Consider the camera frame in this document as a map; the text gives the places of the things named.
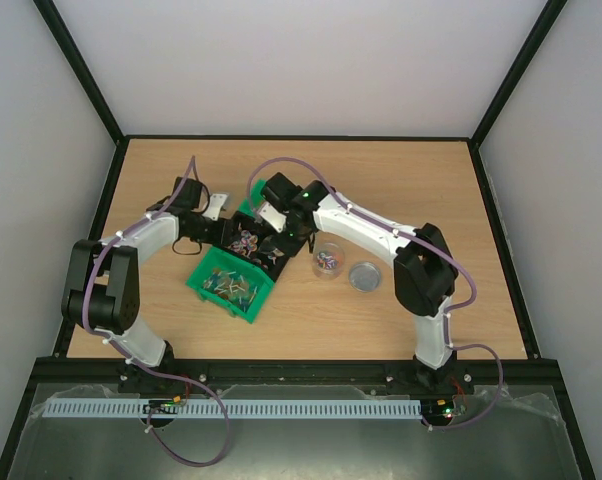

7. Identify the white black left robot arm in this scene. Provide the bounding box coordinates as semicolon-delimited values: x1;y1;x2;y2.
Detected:
61;210;230;368

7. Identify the left controller circuit board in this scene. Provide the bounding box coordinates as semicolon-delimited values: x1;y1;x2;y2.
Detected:
140;395;190;416

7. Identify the black aluminium frame rail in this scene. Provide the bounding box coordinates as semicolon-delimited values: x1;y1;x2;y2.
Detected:
30;355;562;396

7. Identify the right controller circuit board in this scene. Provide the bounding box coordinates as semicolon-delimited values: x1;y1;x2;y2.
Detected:
424;394;469;419

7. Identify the clear plastic candy jar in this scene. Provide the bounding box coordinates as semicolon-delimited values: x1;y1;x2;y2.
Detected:
312;242;345;279

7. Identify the controller circuit board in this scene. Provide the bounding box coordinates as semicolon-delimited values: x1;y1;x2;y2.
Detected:
424;394;469;419
140;395;190;416

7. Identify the light blue slotted cable duct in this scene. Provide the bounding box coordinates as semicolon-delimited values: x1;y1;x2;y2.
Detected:
42;398;422;420

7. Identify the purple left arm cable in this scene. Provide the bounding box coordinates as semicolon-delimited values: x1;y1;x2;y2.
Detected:
83;155;231;468

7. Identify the black bin with lollipops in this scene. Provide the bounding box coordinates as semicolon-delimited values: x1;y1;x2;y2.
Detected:
221;212;296;282

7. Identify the silver metal jar lid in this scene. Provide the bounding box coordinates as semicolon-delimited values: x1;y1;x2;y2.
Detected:
348;261;382;293

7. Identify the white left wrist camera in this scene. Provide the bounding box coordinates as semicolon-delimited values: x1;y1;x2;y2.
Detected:
202;192;230;221

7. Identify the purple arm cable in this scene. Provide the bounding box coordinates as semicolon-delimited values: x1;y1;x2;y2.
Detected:
83;155;231;468
246;157;505;431

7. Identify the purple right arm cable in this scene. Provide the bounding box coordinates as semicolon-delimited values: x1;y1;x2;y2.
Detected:
246;157;505;431

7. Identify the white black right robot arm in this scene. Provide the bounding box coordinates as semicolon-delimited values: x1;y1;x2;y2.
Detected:
257;173;458;392

